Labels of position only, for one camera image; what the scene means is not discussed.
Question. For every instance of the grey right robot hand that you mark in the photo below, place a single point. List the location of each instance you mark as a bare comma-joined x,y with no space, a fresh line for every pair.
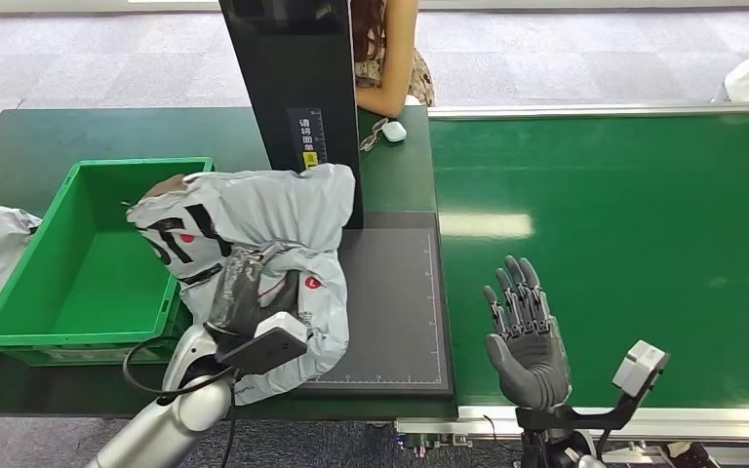
533,368

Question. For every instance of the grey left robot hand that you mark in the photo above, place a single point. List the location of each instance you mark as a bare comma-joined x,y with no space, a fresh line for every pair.
239,303

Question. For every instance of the white courier bag package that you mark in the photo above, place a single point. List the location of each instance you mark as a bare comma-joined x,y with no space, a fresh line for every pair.
271,206

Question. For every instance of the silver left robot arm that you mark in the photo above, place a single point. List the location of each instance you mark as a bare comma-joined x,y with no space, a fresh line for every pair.
168,426

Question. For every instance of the black yellow machine label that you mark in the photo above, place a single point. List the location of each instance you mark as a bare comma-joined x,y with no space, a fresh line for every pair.
308,139

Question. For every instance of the green conveyor belt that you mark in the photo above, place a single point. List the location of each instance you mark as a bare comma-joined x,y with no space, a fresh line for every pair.
607,194

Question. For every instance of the black inbound scanning machine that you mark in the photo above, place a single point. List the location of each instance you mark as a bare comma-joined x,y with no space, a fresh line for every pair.
284,64

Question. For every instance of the green plastic crate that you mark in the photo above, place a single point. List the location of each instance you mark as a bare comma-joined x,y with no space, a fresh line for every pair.
90,278

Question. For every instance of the person's dark shoe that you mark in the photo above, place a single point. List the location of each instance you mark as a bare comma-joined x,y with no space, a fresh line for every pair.
691,455

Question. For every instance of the eyeglasses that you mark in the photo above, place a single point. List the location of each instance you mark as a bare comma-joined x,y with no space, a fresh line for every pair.
371,137

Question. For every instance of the white earbuds case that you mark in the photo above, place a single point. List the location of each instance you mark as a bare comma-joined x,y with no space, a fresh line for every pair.
394,131

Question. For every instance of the dark green table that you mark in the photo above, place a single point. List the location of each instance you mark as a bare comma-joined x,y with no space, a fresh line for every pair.
25,142

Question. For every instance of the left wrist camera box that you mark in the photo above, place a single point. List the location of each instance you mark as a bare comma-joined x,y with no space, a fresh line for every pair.
271,345

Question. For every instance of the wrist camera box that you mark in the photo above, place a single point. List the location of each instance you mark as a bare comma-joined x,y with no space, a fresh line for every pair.
271,345
639,368

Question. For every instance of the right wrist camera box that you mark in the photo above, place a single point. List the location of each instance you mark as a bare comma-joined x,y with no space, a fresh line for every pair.
639,368

